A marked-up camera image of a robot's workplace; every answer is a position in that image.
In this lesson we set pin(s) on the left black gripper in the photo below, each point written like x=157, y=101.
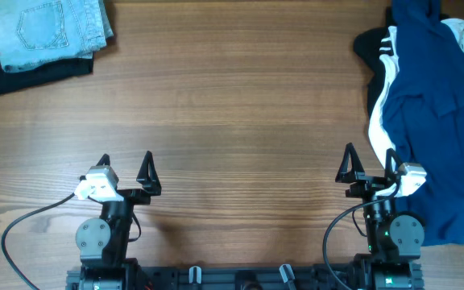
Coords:
x=148, y=180

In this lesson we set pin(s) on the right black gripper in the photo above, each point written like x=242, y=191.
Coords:
x=366, y=184

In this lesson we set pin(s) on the dark blue polo shirt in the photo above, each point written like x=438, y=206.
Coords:
x=424, y=117

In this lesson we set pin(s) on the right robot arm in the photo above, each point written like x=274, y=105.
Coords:
x=394, y=238

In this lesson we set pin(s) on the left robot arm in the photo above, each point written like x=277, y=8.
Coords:
x=103, y=240

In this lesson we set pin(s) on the white crumpled garment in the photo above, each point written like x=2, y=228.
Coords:
x=388, y=58

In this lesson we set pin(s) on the black garment under white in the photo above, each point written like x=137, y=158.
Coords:
x=371, y=48

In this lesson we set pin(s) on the light blue denim jeans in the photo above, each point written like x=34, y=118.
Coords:
x=37, y=32

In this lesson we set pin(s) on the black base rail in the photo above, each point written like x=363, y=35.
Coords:
x=285, y=276

